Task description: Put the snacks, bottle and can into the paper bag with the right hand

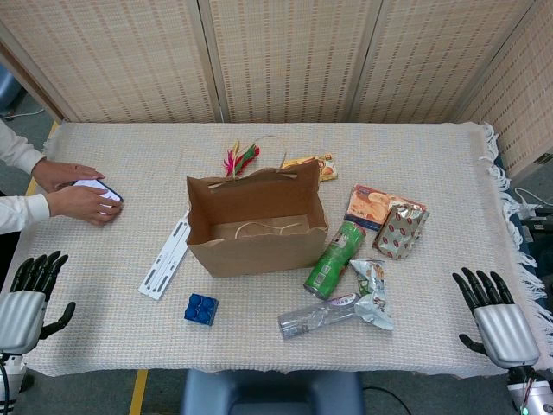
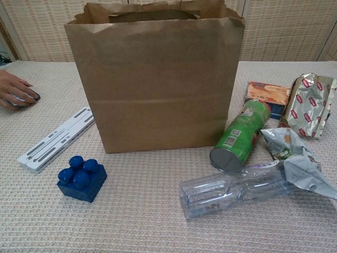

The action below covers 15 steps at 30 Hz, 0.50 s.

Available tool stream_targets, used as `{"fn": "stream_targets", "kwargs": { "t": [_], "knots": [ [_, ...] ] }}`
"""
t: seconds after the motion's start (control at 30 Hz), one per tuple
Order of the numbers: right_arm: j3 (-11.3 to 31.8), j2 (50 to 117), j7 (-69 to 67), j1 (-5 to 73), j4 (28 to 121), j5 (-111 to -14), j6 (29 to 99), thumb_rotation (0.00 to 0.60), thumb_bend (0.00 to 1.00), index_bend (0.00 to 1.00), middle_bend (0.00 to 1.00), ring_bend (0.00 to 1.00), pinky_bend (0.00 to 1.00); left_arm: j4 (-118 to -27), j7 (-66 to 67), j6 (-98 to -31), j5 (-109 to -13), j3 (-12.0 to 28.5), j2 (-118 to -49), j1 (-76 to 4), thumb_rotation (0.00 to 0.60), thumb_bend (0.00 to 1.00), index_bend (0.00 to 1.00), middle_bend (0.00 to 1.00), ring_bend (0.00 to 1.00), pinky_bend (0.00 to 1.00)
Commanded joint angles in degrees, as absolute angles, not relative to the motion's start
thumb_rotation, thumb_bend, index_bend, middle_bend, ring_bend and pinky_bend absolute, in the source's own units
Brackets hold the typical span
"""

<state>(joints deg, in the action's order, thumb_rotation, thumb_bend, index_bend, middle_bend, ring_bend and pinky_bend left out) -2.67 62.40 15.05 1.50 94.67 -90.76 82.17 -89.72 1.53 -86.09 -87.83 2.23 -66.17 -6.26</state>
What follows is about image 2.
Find person's bare hand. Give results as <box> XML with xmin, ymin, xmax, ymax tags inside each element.
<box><xmin>0</xmin><ymin>69</ymin><xmax>36</xmax><ymax>110</ymax></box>

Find black computer mouse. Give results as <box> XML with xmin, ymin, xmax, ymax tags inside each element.
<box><xmin>7</xmin><ymin>89</ymin><xmax>42</xmax><ymax>111</ymax></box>

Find clear plastic water bottle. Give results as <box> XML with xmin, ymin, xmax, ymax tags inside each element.
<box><xmin>179</xmin><ymin>160</ymin><xmax>298</xmax><ymax>220</ymax></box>

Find green Pringles can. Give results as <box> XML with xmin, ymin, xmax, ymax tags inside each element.
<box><xmin>210</xmin><ymin>99</ymin><xmax>272</xmax><ymax>174</ymax></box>

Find orange and blue cracker box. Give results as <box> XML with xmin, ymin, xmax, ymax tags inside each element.
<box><xmin>244</xmin><ymin>81</ymin><xmax>292</xmax><ymax>121</ymax></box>

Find silver foil pack red logos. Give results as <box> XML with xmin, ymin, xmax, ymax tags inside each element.
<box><xmin>278</xmin><ymin>73</ymin><xmax>337</xmax><ymax>140</ymax></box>

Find silver snack bag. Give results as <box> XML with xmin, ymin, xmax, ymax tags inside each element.
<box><xmin>260</xmin><ymin>128</ymin><xmax>337</xmax><ymax>200</ymax></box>

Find brown paper bag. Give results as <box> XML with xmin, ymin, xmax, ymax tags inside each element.
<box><xmin>64</xmin><ymin>0</ymin><xmax>246</xmax><ymax>154</ymax></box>

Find white folding stand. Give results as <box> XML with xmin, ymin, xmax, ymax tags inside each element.
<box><xmin>17</xmin><ymin>106</ymin><xmax>96</xmax><ymax>174</ymax></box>

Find blue toy building block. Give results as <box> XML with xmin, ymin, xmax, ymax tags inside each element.
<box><xmin>57</xmin><ymin>155</ymin><xmax>108</xmax><ymax>204</ymax></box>

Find beige woven tablecloth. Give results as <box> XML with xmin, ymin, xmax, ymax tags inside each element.
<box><xmin>0</xmin><ymin>61</ymin><xmax>337</xmax><ymax>253</ymax></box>

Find bamboo folding screen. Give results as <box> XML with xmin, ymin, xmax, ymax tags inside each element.
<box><xmin>0</xmin><ymin>0</ymin><xmax>337</xmax><ymax>63</ymax></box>

